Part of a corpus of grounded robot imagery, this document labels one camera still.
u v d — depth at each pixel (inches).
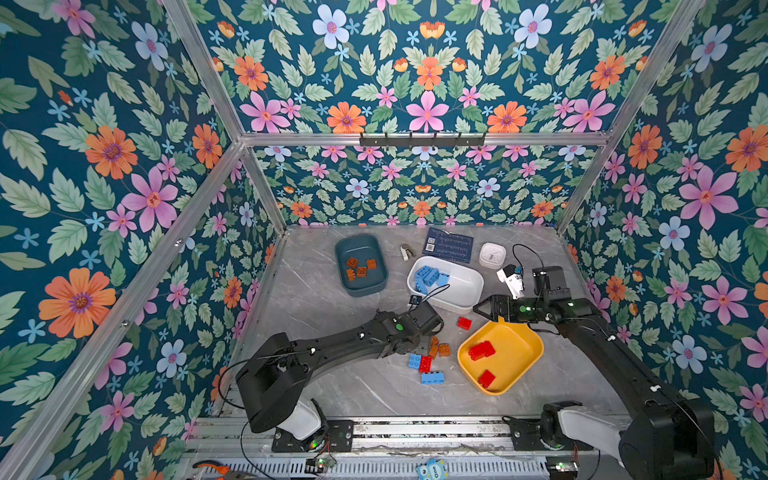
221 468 27.1
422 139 36.3
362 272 41.1
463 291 39.6
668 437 15.2
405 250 43.6
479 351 34.0
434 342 34.7
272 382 16.6
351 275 40.8
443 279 40.1
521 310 27.1
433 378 32.2
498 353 34.2
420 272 40.1
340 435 28.9
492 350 34.1
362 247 44.0
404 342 22.6
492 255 42.2
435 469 26.8
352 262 42.2
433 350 33.9
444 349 34.0
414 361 33.2
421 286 38.6
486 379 32.3
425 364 33.1
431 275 39.9
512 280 29.1
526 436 28.7
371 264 42.1
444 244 44.9
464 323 36.7
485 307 28.3
